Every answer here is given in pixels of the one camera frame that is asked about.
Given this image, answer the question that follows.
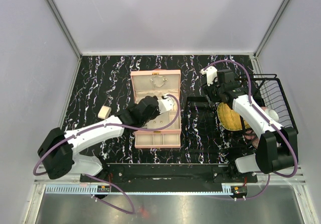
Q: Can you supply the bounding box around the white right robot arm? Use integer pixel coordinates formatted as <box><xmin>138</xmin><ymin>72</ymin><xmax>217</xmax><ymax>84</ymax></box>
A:
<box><xmin>201</xmin><ymin>66</ymin><xmax>298</xmax><ymax>182</ymax></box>

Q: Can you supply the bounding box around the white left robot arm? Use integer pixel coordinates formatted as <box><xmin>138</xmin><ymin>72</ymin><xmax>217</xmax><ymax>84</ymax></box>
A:
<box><xmin>38</xmin><ymin>96</ymin><xmax>167</xmax><ymax>182</ymax></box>

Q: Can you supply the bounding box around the pink jewelry box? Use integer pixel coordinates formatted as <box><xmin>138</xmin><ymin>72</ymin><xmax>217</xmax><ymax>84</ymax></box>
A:
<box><xmin>130</xmin><ymin>69</ymin><xmax>182</xmax><ymax>149</ymax></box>

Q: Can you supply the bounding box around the yellow bamboo woven tray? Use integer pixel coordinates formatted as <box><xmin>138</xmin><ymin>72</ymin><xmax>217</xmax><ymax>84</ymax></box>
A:
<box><xmin>217</xmin><ymin>102</ymin><xmax>250</xmax><ymax>131</ymax></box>

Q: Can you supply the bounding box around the pink floral patterned plate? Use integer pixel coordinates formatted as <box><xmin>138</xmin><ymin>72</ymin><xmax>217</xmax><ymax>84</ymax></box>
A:
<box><xmin>244</xmin><ymin>129</ymin><xmax>260</xmax><ymax>149</ymax></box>

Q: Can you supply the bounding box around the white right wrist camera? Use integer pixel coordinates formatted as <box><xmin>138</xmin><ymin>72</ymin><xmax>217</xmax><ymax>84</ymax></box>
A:
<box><xmin>200</xmin><ymin>66</ymin><xmax>218</xmax><ymax>86</ymax></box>

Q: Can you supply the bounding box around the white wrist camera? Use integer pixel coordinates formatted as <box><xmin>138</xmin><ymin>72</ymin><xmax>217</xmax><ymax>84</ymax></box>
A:
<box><xmin>200</xmin><ymin>66</ymin><xmax>218</xmax><ymax>86</ymax></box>
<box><xmin>157</xmin><ymin>94</ymin><xmax>178</xmax><ymax>114</ymax></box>

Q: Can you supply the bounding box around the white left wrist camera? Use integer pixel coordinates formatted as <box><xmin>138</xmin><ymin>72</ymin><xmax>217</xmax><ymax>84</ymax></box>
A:
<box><xmin>157</xmin><ymin>94</ymin><xmax>178</xmax><ymax>114</ymax></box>

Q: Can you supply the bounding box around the cream ring box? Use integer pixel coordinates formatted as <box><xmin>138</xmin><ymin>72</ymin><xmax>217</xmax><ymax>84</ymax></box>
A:
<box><xmin>98</xmin><ymin>105</ymin><xmax>111</xmax><ymax>120</ymax></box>

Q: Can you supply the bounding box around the silver rhinestone necklace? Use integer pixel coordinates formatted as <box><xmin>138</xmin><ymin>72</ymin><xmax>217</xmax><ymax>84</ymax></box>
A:
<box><xmin>149</xmin><ymin>75</ymin><xmax>168</xmax><ymax>89</ymax></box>

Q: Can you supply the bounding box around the black wire dish rack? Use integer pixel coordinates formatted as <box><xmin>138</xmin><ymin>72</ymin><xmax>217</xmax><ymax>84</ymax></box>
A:
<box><xmin>183</xmin><ymin>74</ymin><xmax>298</xmax><ymax>155</ymax></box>

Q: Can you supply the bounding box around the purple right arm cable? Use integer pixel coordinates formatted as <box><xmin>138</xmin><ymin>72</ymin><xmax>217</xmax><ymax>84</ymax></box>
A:
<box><xmin>203</xmin><ymin>59</ymin><xmax>299</xmax><ymax>201</ymax></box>

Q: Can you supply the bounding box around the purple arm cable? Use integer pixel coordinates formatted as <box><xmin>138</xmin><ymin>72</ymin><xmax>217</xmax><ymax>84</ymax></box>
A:
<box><xmin>33</xmin><ymin>94</ymin><xmax>180</xmax><ymax>215</ymax></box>
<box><xmin>203</xmin><ymin>59</ymin><xmax>299</xmax><ymax>201</ymax></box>

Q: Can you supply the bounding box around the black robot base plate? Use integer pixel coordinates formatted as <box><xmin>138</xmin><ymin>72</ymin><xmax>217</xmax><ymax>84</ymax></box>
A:
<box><xmin>96</xmin><ymin>163</ymin><xmax>258</xmax><ymax>184</ymax></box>

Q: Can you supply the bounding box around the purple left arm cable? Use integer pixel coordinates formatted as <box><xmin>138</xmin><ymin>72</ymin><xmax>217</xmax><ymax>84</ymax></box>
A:
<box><xmin>33</xmin><ymin>94</ymin><xmax>180</xmax><ymax>215</ymax></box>

